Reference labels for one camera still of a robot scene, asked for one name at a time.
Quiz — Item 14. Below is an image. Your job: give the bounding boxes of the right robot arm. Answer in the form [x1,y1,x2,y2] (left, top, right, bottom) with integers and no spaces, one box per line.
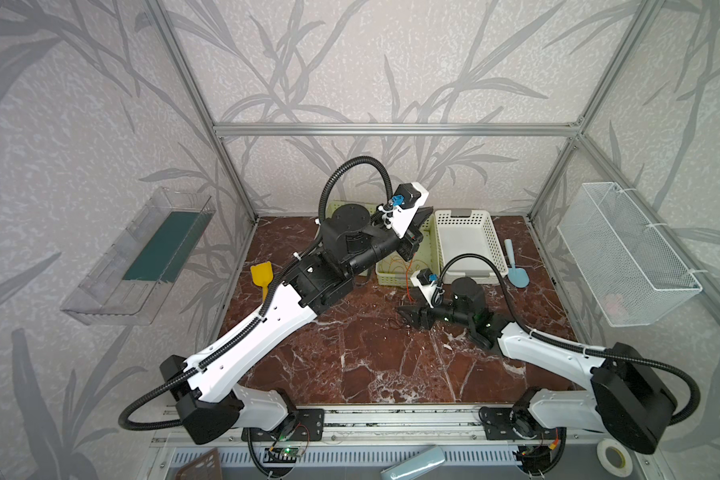
[398,268,701,454]

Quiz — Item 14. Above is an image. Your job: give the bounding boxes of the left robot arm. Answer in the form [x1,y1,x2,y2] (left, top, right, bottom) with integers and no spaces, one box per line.
[118,156,433,445]

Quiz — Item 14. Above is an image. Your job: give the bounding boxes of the middle green perforated basket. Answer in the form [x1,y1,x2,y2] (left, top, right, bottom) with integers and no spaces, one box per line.
[375,215,440,288]

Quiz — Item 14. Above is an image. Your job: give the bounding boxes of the green perforated basket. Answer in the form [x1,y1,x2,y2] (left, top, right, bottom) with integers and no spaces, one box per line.
[375,215,440,288]
[325,202,373,231]

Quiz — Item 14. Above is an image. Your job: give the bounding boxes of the white perforated basket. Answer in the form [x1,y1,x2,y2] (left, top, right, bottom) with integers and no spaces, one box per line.
[434,209,508,285]

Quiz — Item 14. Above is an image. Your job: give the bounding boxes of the light blue plastic scoop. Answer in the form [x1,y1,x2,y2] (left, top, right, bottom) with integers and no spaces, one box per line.
[504,239,530,289]

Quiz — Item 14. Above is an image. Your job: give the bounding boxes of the left green perforated basket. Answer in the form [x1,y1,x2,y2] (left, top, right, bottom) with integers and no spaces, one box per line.
[325,202,373,231]

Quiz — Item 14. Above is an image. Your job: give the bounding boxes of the yellow plastic scoop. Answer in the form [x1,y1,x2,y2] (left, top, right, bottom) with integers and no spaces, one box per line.
[250,261,274,300]

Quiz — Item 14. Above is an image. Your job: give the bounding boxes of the light blue flat bar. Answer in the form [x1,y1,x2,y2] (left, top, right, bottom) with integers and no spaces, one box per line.
[380,446,446,480]

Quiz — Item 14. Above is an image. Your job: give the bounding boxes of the white tape roll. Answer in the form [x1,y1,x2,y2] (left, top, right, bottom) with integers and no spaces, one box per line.
[596,438,634,479]

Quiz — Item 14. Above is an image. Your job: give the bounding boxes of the brown perforated board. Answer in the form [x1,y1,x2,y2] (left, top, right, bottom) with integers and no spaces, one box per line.
[174,448,223,480]

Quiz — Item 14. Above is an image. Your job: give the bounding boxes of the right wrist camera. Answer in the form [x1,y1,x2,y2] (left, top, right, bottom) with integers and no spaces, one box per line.
[410,268,437,307]

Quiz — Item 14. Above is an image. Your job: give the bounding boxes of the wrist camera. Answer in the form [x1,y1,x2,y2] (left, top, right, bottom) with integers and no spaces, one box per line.
[377,182,429,238]
[410,268,437,307]

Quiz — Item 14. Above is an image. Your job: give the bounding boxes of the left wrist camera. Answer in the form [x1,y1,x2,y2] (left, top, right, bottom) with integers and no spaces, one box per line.
[377,182,429,238]

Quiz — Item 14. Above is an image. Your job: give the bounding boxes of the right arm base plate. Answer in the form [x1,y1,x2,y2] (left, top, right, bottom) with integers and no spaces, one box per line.
[478,406,566,444]

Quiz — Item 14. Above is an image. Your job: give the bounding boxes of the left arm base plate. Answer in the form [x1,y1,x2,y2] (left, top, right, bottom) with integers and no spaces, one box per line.
[242,408,325,442]

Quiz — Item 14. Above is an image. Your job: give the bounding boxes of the white wire mesh basket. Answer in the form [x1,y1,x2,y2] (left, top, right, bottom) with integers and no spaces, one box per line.
[558,182,703,328]

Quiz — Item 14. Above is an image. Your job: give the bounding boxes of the clear plastic wall shelf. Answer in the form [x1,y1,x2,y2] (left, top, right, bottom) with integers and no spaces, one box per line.
[61,187,216,326]

